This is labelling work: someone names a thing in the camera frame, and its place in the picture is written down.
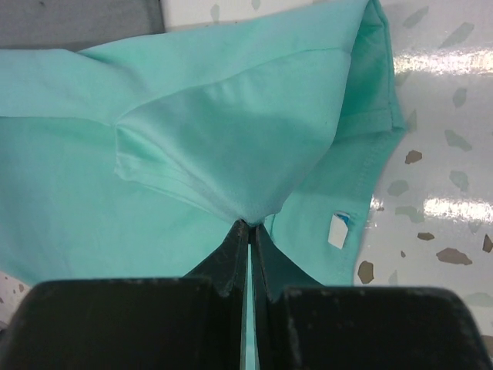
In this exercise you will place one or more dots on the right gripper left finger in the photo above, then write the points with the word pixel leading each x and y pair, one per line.
pixel 196 321

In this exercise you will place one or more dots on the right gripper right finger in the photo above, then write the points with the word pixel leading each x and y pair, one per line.
pixel 303 324

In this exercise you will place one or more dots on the teal t shirt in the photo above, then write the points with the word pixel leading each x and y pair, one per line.
pixel 134 158

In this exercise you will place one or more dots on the folded grey shirt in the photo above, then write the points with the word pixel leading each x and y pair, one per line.
pixel 77 24

